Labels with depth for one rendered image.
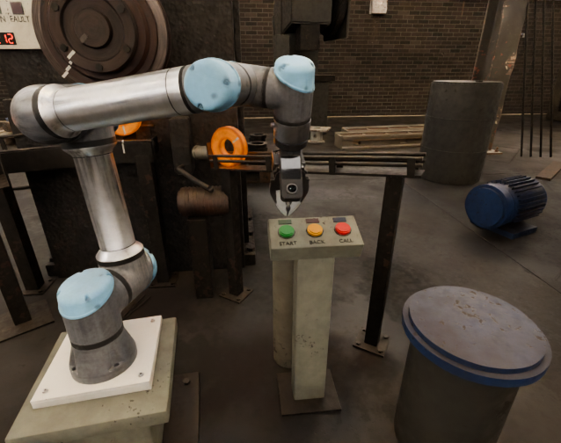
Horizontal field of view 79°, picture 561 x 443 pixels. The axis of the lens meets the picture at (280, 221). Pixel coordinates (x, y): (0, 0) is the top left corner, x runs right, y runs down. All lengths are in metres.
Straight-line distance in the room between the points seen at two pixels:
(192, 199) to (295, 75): 0.90
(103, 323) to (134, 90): 0.52
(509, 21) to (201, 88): 4.63
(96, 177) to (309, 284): 0.59
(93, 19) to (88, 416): 1.21
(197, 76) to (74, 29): 1.02
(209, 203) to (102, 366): 0.75
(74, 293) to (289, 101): 0.61
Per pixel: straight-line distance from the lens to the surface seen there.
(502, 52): 5.00
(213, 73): 0.54
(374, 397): 1.30
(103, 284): 0.87
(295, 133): 0.69
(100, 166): 0.89
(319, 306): 0.99
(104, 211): 0.91
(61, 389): 1.00
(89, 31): 1.50
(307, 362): 1.13
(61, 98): 0.72
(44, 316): 1.84
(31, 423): 1.00
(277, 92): 0.66
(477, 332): 0.95
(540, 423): 1.45
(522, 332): 1.01
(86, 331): 0.90
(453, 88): 3.41
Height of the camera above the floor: 0.99
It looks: 24 degrees down
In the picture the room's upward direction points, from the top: straight up
